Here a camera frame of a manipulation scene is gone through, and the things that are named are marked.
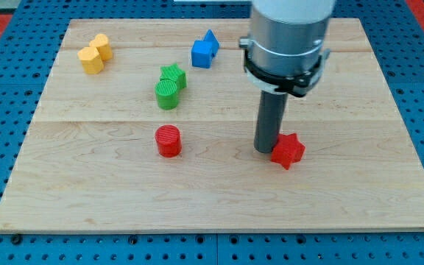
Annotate blue triangle block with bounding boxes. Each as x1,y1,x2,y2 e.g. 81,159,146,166
202,29,220,57

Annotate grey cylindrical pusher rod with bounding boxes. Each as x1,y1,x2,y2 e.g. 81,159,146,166
254,91,288,153

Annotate red star block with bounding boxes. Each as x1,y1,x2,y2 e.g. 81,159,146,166
270,133,305,170

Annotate yellow pentagon block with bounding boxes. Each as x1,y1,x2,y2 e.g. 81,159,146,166
77,47,105,74

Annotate green star block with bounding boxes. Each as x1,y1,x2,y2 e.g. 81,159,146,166
160,63,187,90

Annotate wooden board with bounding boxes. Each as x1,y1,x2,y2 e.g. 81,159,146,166
0,18,424,234

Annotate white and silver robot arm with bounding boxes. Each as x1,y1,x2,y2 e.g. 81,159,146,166
239,0,336,97

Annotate green cylinder block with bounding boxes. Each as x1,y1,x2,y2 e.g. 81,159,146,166
155,79,179,110

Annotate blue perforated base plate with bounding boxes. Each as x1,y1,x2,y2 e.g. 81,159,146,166
0,0,424,264

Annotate red cylinder block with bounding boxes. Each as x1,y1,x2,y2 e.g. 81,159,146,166
155,124,182,158

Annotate blue cube block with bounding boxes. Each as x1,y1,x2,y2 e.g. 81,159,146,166
191,40,213,68

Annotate yellow heart block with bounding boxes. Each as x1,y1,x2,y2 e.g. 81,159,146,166
89,33,113,61

